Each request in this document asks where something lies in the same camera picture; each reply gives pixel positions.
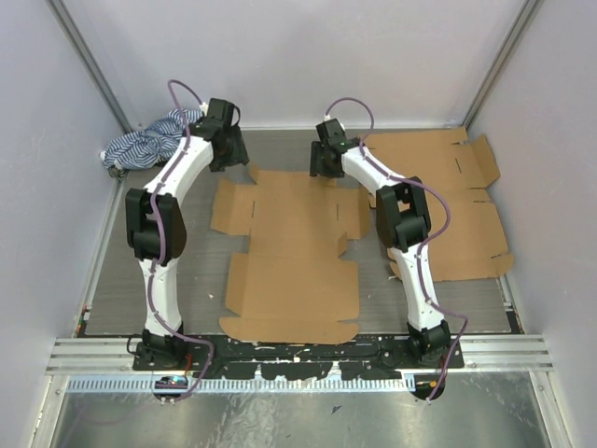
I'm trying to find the brown cardboard box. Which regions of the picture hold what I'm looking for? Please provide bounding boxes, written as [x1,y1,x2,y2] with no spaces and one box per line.
[211,166,370,345]

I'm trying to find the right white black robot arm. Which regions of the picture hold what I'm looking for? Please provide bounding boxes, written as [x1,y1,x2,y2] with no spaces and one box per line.
[310,117,455,369]

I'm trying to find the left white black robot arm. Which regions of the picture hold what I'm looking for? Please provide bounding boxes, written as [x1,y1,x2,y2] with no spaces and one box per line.
[125,98,249,371]

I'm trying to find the blue striped crumpled cloth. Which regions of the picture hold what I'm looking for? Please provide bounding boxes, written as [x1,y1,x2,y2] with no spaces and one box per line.
[100,109,186,177]

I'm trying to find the stacked brown cardboard blanks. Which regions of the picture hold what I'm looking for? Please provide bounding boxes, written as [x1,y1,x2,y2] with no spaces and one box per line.
[366,127,514,281]

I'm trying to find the slotted grey cable duct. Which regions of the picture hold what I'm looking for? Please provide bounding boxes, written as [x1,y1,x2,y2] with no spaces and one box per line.
[65,373,415,394]

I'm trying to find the aluminium frame rail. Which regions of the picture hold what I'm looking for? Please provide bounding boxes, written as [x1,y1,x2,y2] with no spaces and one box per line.
[46,336,141,374]

